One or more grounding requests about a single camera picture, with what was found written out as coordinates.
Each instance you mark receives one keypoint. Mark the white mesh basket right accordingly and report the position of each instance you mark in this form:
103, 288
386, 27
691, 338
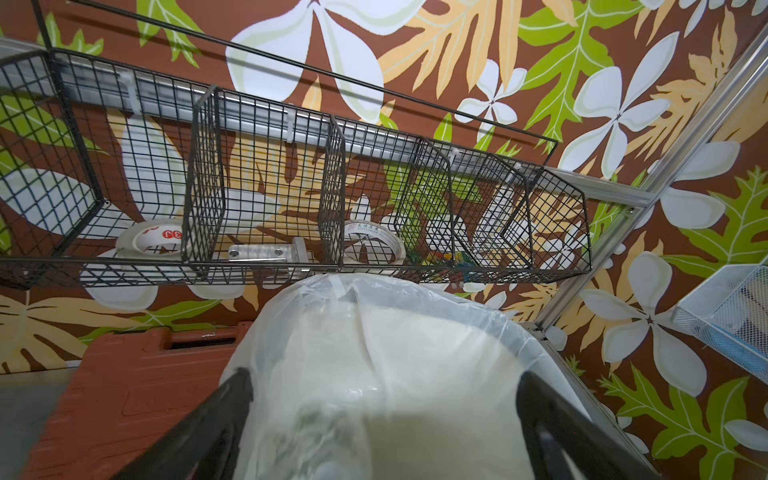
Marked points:
728, 313

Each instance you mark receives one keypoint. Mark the metal bracket in basket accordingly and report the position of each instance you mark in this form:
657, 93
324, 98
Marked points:
293, 252

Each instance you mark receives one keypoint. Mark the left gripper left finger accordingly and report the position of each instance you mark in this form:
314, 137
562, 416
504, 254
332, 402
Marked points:
204, 444

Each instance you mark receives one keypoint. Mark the white tape roll red print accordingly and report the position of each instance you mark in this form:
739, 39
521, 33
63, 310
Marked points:
158, 239

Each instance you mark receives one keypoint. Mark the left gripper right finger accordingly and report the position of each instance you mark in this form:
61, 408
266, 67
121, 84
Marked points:
559, 439

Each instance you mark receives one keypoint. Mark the black wire wall basket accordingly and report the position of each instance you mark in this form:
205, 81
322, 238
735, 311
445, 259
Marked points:
91, 147

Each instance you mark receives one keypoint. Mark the red plastic tool case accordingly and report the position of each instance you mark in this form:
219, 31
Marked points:
129, 390

